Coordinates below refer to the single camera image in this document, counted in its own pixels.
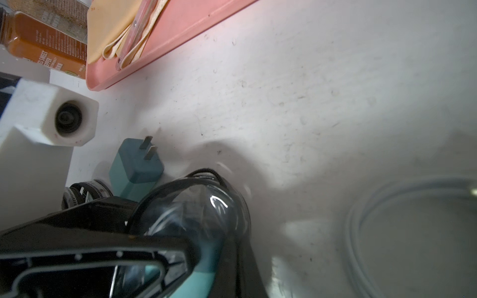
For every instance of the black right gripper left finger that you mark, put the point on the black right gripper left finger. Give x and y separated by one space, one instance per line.
89 251

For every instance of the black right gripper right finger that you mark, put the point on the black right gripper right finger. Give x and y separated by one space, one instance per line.
237 274

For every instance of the teal wall charger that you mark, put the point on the teal wall charger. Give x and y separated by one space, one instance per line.
136 169

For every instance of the brown spice bottle black cap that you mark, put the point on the brown spice bottle black cap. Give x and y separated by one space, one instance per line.
27 38

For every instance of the tan spice jar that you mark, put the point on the tan spice jar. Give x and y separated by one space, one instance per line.
67 16

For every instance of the pink plastic tray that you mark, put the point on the pink plastic tray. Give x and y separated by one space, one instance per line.
179 22

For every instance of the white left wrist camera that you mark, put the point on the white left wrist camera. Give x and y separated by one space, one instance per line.
40 126

